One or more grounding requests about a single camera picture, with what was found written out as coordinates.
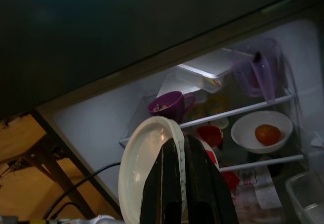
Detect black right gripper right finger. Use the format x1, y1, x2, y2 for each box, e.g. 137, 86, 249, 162
183, 133, 240, 224

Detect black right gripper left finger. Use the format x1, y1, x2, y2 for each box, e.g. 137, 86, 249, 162
141, 138, 183, 224

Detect white red-print lidded cup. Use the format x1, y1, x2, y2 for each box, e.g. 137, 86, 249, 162
118, 115, 221, 223

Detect white-trim glass fridge shelf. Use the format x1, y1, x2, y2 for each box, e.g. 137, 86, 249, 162
219, 154, 304, 173
118, 92, 296, 149

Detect grey two-door fridge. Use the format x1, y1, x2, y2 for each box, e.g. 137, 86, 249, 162
0, 0, 324, 224

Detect grey fridge freezer door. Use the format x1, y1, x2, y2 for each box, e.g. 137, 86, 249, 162
0, 0, 324, 118

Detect red white food package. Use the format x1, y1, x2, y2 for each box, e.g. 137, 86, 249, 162
220, 169, 259, 187

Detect red plastic cup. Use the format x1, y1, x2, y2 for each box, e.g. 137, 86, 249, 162
196, 125, 224, 148

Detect white bowl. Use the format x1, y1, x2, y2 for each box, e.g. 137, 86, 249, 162
230, 110, 294, 154

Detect purple plastic cup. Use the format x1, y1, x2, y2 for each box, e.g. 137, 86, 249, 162
147, 91, 197, 124

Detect yellow food pack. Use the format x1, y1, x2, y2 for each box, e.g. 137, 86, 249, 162
191, 95, 232, 120

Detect red tomato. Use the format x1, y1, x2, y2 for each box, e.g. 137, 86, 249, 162
254, 124, 281, 146

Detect translucent purple basket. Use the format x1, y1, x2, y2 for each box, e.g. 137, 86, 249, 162
232, 37, 286, 105

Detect clear white-lid food container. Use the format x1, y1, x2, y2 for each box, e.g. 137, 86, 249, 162
177, 47, 253, 93

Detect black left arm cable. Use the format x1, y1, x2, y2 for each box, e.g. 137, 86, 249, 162
43, 162, 122, 219

